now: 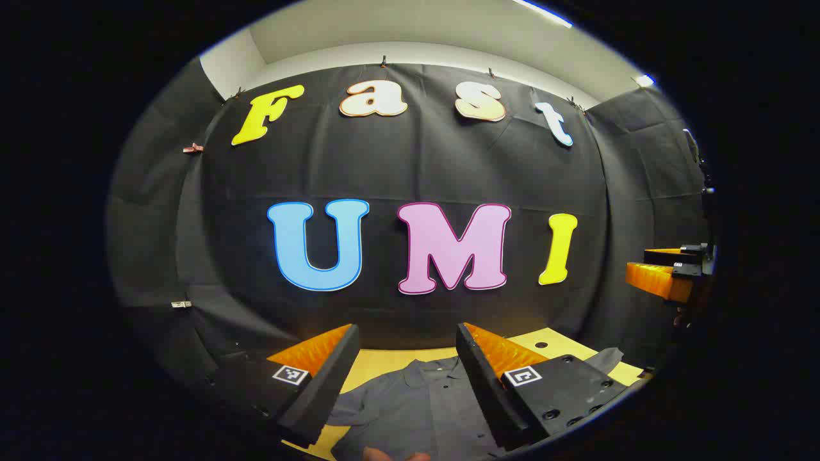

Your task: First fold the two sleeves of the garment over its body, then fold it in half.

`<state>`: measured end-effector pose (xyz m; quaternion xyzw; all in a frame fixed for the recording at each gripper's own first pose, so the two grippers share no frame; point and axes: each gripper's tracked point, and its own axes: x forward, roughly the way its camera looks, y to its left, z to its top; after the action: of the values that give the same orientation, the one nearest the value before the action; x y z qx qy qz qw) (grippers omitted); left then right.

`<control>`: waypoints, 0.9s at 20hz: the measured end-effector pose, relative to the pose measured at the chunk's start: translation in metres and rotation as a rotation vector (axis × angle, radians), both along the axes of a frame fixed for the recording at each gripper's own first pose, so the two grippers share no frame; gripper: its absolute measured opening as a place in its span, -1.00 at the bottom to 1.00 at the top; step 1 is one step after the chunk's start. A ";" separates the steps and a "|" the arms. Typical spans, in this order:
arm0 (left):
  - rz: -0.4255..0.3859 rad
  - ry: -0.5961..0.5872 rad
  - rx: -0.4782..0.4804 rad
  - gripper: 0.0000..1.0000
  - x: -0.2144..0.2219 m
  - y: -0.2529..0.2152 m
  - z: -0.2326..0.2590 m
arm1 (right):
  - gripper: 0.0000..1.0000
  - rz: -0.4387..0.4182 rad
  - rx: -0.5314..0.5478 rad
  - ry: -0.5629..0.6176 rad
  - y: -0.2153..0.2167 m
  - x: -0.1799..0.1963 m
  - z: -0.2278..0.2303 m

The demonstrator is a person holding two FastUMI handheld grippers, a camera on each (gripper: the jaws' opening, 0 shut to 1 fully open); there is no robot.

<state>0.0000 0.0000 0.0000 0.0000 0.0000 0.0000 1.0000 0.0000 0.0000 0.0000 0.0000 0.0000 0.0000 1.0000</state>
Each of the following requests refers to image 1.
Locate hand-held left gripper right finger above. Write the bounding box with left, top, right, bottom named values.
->
left=455, top=322, right=630, bottom=451

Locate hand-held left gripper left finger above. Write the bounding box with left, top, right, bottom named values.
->
left=192, top=323, right=362, bottom=449

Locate grey polo shirt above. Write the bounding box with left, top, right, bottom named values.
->
left=330, top=348, right=623, bottom=461

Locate black backdrop cloth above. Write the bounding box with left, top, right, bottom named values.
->
left=106, top=58, right=712, bottom=410

